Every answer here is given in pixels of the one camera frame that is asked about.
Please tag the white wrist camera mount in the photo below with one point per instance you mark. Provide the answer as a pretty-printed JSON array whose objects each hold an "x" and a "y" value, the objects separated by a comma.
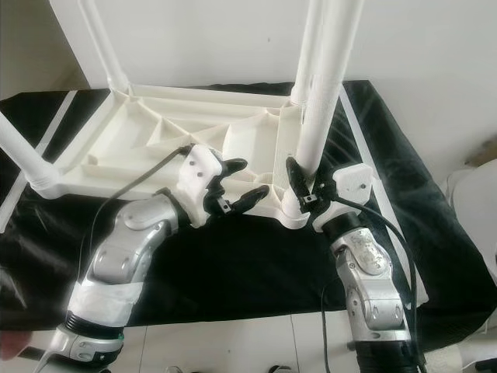
[
  {"x": 198, "y": 183},
  {"x": 349, "y": 186}
]

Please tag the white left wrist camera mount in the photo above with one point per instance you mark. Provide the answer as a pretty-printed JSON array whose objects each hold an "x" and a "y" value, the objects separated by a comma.
[{"x": 198, "y": 183}]

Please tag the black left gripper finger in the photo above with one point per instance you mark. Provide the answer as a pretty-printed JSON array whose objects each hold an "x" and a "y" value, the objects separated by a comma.
[
  {"x": 248, "y": 198},
  {"x": 234, "y": 165}
]

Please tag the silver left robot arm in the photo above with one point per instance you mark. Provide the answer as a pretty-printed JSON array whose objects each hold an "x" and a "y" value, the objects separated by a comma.
[{"x": 124, "y": 249}]

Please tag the pink table cover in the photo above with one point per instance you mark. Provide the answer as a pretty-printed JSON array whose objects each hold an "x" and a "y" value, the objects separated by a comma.
[{"x": 12, "y": 346}]

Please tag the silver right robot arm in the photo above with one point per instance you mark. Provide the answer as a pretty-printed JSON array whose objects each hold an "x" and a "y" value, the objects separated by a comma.
[{"x": 373, "y": 280}]

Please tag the white plastic table leg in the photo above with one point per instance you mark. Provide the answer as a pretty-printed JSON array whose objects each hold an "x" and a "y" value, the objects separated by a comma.
[
  {"x": 303, "y": 74},
  {"x": 105, "y": 47},
  {"x": 330, "y": 78},
  {"x": 23, "y": 151}
]

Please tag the grey robot left foot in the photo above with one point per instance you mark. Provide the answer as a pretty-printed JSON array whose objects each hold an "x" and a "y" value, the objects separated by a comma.
[{"x": 172, "y": 369}]

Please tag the black metal table leg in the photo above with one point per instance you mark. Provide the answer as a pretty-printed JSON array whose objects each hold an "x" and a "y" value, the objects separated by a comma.
[{"x": 39, "y": 355}]

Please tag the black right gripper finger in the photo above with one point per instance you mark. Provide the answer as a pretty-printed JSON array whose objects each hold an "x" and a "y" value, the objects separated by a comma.
[
  {"x": 297, "y": 177},
  {"x": 335, "y": 181}
]

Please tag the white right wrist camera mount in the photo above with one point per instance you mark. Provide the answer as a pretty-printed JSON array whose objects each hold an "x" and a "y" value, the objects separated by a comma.
[{"x": 349, "y": 186}]

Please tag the white plastic table top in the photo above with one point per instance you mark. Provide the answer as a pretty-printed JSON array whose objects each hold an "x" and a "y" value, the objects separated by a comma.
[{"x": 171, "y": 148}]

